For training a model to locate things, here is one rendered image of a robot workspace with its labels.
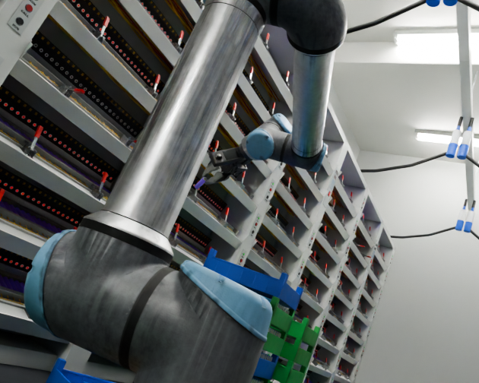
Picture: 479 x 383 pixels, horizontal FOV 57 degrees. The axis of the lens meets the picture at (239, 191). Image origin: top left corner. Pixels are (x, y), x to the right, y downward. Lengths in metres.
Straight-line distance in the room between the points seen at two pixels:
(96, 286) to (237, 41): 0.45
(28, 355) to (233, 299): 1.04
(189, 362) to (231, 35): 0.52
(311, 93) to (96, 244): 0.59
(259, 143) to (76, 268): 0.79
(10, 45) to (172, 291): 0.84
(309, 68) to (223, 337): 0.58
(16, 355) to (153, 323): 0.96
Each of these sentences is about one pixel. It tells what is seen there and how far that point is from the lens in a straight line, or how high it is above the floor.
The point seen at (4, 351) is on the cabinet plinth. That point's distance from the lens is 1.49.
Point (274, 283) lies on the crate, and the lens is 1.42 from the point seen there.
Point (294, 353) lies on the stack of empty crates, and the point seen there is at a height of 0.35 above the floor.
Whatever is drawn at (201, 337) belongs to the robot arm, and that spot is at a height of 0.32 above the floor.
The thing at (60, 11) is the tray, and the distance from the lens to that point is 1.35.
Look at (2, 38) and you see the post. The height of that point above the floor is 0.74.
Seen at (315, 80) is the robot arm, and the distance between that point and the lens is 0.98.
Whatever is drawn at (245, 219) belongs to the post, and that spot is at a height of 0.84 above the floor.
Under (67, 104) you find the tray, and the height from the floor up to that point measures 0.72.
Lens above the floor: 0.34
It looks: 16 degrees up
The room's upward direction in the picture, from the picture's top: 24 degrees clockwise
